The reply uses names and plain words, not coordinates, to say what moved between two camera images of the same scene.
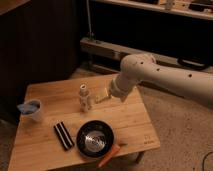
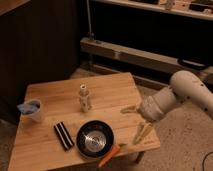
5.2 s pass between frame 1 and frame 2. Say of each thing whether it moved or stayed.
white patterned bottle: stayed
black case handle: stayed
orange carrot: stayed
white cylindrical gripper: moved
